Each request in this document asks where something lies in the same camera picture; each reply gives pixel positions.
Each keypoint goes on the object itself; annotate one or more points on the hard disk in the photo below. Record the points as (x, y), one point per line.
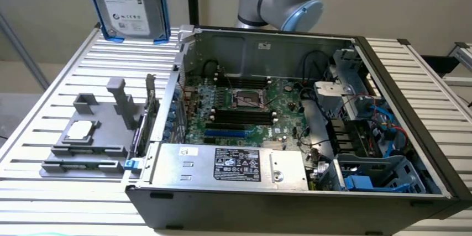
(127, 4)

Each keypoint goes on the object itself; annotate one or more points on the blue expansion slot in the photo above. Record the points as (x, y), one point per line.
(224, 133)

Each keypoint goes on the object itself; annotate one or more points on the grey metal air duct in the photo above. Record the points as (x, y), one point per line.
(317, 125)

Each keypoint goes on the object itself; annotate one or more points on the grey disk bay blue clips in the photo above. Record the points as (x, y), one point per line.
(372, 169)

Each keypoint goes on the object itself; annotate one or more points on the side table with black bracket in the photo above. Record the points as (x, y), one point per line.
(459, 62)

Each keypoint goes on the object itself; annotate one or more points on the black RAM slot bank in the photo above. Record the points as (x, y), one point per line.
(243, 80)
(243, 117)

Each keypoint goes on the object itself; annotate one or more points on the black table end cap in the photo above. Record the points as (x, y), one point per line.
(404, 41)

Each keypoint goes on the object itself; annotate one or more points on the black open PC case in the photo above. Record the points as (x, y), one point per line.
(280, 208)

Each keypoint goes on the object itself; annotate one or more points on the silver CPU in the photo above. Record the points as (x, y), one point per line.
(81, 130)

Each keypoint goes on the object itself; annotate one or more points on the black expansion slot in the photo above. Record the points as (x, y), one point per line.
(217, 139)

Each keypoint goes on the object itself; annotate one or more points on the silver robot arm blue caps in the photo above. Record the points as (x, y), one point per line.
(272, 1)

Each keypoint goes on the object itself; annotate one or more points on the CPU socket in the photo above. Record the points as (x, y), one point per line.
(248, 99)

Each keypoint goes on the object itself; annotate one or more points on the green RAM stick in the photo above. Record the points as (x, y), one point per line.
(81, 166)

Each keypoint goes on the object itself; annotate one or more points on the grey metal drive cage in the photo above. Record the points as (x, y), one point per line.
(347, 81)

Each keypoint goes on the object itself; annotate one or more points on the silver chipset heatsink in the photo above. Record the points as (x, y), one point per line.
(275, 146)

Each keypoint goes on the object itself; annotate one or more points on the green motherboard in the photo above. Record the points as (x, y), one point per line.
(253, 133)

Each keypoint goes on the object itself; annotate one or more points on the aluminium frame leg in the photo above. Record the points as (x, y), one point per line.
(21, 51)

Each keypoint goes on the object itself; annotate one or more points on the silver power supply unit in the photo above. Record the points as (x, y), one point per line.
(207, 164)

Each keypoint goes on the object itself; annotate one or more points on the grey parts rack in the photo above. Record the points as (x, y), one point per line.
(107, 136)

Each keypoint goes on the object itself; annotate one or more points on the blue case latch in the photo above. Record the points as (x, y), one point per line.
(132, 163)

